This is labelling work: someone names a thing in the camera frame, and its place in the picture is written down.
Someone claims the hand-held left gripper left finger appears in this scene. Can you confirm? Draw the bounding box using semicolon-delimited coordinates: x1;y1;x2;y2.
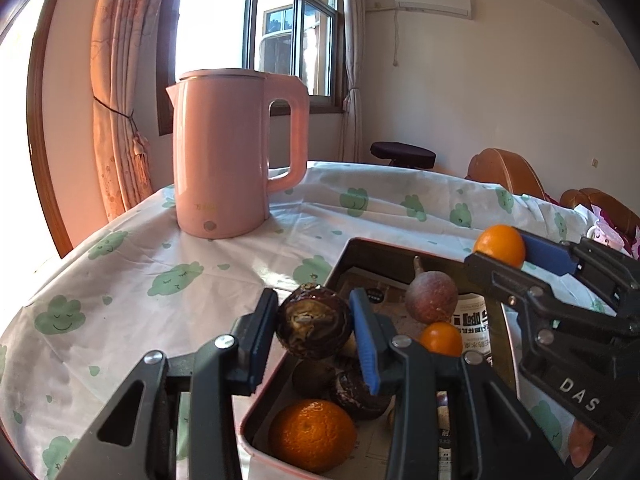
55;287;280;480

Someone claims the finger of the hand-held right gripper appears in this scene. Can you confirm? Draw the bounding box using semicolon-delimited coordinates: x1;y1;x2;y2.
464;251;640;356
517;229;640;318

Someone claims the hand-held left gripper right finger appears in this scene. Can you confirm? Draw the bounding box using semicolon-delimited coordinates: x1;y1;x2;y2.
348;286;573;480

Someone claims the orange mandarin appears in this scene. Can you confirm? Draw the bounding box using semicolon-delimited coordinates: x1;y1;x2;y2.
268;399;357;475
472;224;527;268
419;321;464;358

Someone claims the purple brown passion fruit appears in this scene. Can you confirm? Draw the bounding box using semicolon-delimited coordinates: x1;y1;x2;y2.
404;256;458;325

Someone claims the pink tin box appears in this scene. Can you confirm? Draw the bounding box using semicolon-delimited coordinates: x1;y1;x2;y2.
237;237;526;480

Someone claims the person's right hand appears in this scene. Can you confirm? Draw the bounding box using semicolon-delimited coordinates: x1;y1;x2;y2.
567;419;598;468

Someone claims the pink cartoon cup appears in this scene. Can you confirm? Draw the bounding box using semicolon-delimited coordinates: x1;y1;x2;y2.
586;224;626;250

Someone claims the brown leather sofa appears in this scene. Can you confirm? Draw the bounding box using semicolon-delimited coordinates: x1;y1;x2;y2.
559;187;640;241

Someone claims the purple floral cushion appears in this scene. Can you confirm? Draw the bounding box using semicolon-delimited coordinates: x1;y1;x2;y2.
597;210;640;261

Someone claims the white cloud print tablecloth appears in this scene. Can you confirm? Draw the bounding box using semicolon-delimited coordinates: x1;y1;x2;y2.
0;161;640;480

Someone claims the dark round stool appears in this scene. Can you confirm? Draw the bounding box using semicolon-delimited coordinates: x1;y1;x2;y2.
370;141;437;170

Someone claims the pink electric kettle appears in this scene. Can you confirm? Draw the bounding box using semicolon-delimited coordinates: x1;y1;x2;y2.
166;69;310;239

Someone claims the brown framed window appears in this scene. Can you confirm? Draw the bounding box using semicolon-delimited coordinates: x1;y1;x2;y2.
157;0;346;136

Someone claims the beige narrow curtain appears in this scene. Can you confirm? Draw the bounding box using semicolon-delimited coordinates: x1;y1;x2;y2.
340;0;368;163

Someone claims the white air conditioner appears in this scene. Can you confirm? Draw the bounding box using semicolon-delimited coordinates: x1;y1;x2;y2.
394;0;473;17

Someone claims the pink patterned curtain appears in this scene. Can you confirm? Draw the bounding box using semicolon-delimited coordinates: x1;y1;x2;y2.
90;0;188;223

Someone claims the curtain tieback cord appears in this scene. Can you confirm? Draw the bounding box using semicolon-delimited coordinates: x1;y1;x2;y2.
92;96;151;188

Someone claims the wooden door frame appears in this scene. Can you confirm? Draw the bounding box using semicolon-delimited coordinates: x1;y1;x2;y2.
27;0;73;258

